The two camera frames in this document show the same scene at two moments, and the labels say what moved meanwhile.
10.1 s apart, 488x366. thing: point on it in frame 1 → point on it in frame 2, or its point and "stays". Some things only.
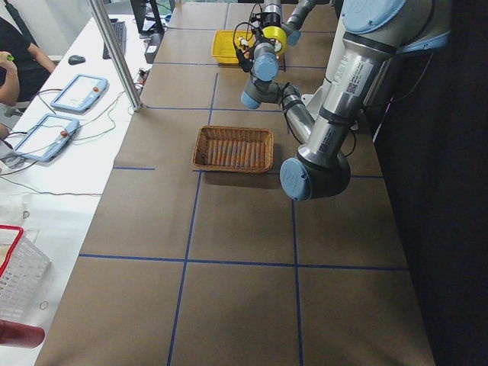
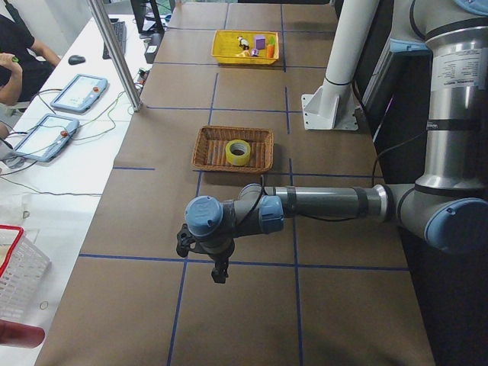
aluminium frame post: [102, 16] stays
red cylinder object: [20, 335] stays
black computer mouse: [76, 59] stays
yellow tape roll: [273, 32] → [238, 152]
